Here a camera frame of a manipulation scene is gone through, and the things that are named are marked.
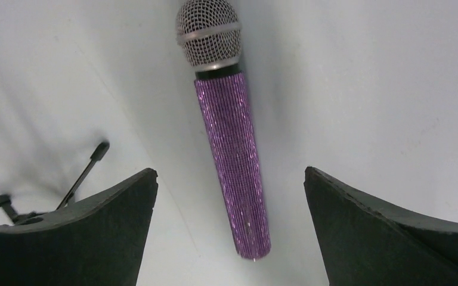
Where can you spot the purple glitter microphone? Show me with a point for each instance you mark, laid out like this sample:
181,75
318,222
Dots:
209,34

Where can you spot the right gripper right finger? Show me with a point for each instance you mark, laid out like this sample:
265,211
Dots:
365,240

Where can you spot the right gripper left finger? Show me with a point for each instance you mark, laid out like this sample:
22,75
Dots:
99,240

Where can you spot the black tripod shock-mount stand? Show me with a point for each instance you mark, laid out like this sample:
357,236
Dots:
33,217

